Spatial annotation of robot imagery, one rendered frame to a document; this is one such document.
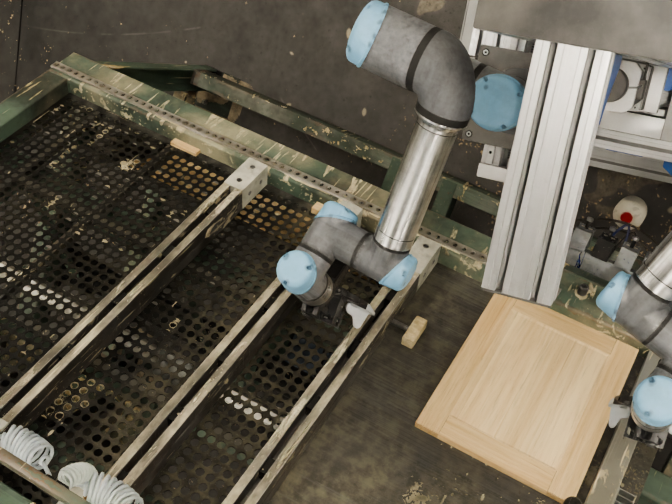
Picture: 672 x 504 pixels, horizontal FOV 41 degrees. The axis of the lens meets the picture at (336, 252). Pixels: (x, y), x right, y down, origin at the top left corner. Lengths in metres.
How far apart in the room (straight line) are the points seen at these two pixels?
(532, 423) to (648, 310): 0.64
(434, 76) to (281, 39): 2.01
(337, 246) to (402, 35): 0.42
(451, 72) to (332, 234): 0.40
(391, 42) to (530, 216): 0.52
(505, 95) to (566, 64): 0.80
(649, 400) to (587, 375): 0.71
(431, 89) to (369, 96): 1.83
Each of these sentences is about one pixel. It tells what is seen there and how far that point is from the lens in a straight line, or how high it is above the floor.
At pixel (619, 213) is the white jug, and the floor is 0.16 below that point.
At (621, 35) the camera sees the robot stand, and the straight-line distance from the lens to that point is 1.11.
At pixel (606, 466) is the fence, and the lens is 2.08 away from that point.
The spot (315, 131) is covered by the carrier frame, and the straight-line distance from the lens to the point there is 3.24.
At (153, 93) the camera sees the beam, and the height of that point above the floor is 0.83.
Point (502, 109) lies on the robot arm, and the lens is 1.91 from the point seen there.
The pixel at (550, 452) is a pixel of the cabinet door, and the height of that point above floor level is 1.23.
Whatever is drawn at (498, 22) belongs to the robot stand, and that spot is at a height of 2.03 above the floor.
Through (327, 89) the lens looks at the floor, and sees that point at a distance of 3.41.
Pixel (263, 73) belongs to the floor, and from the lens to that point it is 3.53.
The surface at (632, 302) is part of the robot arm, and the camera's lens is 1.55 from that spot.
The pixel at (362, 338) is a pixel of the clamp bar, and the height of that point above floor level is 1.21.
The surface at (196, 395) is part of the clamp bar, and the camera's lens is 1.99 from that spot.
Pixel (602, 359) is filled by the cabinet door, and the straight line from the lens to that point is 2.28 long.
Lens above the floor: 3.13
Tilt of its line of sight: 65 degrees down
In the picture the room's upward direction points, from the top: 113 degrees counter-clockwise
